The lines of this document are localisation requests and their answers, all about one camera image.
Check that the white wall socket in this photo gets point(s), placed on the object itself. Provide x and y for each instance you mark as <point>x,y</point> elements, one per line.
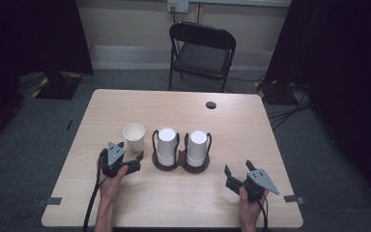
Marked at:
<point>178,5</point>

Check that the grey tape strip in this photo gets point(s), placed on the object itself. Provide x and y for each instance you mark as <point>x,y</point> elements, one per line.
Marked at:
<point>53,201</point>
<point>293,199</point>

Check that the single white paper cup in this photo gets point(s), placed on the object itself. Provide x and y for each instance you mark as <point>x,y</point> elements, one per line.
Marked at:
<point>134,137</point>

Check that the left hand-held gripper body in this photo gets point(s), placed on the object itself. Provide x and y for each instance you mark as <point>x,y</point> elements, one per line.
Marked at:
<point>114,158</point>

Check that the black folding chair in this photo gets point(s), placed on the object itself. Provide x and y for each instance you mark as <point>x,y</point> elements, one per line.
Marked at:
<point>203,58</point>

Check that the dark double cup holder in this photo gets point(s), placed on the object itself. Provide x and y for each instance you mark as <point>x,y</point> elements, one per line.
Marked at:
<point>181,164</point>

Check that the person's right hand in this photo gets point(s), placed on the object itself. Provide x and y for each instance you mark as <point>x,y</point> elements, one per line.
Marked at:
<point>249,209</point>

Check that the person's left hand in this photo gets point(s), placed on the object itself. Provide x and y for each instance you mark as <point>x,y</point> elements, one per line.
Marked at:
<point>112,188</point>

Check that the black stand base plate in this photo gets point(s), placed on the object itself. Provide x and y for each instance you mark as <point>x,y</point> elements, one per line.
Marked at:
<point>59,88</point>
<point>275,93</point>

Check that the black curtain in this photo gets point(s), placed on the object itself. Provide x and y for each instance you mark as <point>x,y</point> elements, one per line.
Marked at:
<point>344,80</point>
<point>19,48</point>

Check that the black round table grommet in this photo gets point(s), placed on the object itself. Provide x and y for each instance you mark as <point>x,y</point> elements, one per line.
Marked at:
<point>211,105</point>

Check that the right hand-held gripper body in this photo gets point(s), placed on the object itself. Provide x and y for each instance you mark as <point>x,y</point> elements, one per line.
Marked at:
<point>257,185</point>

